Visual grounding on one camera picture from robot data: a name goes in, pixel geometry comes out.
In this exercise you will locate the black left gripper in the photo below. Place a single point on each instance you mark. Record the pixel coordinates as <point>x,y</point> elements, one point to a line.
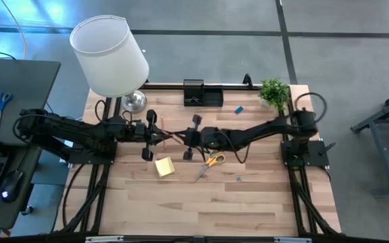
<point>147,154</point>

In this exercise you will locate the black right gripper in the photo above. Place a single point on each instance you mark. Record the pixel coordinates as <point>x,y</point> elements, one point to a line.
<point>187,154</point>

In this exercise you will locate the orange wooden pencil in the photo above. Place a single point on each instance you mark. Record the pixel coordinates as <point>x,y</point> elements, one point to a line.
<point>162,121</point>
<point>174,137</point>

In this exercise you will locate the yellow sticky note pad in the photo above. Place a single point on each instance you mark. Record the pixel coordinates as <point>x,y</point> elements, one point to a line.
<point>164,166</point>

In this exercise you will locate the blue eraser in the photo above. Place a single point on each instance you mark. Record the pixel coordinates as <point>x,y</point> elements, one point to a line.
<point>238,109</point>

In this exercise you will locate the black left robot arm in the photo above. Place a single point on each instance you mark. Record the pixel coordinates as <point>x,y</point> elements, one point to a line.
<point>79,128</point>

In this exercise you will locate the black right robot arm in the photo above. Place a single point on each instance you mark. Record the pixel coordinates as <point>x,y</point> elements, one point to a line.
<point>265,130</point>

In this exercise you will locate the black mesh desk organizer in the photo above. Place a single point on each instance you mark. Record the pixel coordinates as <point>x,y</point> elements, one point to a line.
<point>213,96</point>

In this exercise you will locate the white shade table lamp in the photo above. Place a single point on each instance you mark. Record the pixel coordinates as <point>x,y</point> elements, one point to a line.
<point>110,57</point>

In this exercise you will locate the small green potted plant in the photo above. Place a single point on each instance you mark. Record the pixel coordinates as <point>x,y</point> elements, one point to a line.
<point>275,92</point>

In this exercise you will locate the grey side table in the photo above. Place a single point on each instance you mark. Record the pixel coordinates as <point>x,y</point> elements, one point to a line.
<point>25,84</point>

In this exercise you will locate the black clamp lever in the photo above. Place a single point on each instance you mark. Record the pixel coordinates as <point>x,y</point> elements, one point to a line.
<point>328,148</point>

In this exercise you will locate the desk caster wheel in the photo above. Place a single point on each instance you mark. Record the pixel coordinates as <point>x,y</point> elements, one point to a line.
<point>27,210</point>

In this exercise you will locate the black computer mouse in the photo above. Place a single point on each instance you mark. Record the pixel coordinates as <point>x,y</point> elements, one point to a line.
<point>11,185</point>

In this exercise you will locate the black aluminium table frame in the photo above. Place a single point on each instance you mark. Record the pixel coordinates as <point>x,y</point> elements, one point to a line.
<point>167,86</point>

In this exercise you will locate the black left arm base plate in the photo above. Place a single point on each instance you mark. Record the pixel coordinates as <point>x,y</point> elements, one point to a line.
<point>90,159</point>

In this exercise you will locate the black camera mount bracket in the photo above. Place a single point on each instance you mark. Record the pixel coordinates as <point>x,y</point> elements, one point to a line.
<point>247,81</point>

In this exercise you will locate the silver metal bracket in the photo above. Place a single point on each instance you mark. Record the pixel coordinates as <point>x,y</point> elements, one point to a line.
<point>292,240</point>
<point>103,239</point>

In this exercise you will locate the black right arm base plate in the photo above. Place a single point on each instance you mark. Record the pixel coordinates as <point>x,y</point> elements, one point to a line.
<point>312,150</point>

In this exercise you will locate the grey metal cart frame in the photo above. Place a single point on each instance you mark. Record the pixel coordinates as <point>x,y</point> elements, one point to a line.
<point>382,148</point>

